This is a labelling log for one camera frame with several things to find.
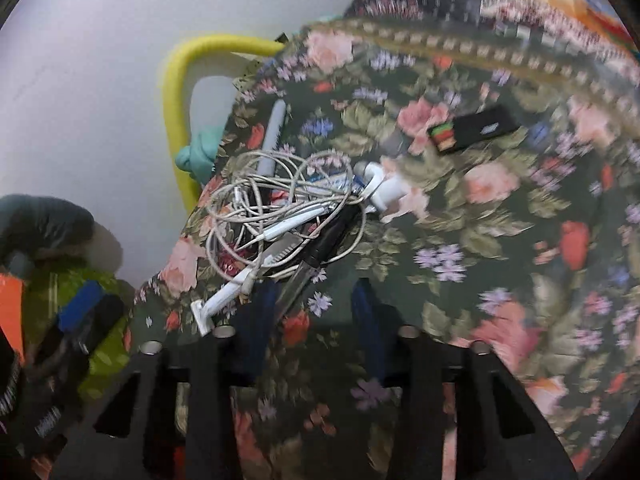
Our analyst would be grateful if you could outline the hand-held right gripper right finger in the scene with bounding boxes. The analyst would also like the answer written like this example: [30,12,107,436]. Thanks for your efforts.
[350,277,581,480]

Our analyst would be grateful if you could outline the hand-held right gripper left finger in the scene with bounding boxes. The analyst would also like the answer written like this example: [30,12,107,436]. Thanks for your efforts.
[50,279,281,480]

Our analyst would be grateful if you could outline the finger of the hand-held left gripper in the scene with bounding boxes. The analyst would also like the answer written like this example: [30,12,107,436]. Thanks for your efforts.
[35,280,107,361]
[60,294,127,376]

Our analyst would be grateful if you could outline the green plastic bag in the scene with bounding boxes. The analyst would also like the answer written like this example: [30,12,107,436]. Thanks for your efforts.
[22,265,133,401]

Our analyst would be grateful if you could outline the white plastic razor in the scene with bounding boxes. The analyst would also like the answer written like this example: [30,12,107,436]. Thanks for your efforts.
[191,260,261,337]

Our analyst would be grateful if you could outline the black handled knife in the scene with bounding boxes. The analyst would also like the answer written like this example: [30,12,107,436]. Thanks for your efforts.
[274,207,363,313]

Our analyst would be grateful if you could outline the white cables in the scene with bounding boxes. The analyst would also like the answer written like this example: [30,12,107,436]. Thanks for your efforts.
[205,150,368,281]

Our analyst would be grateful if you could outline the silver ridged clip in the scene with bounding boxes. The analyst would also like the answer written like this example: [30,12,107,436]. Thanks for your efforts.
[257,237,307,268]

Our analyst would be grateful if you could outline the orange red sheet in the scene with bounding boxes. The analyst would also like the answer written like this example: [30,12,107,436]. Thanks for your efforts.
[0,272,26,361]

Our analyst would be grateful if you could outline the dark cloth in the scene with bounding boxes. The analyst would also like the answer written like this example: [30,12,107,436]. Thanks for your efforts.
[0,195,96,276]

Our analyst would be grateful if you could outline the floral printed blanket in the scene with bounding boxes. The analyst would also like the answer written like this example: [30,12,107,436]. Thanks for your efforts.
[125,0,640,480]

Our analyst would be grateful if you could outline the white earbud charger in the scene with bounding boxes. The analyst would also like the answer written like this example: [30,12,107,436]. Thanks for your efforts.
[352,160,416,213]

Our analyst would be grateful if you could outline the blue white tube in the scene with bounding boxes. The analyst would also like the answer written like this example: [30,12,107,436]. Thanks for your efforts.
[305,172,356,193]

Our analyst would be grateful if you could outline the teal plastic stool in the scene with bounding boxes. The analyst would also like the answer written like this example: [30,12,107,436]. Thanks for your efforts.
[175,127,223,186]

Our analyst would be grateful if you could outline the grey marker pen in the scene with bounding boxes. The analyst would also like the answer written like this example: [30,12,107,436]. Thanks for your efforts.
[257,100,288,176]

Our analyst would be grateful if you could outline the black packet with striped end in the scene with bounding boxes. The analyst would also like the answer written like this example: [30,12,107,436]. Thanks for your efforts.
[427,105,518,155]

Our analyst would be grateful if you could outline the yellow hose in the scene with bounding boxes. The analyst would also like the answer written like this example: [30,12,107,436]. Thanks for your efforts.
[161,34,287,216]

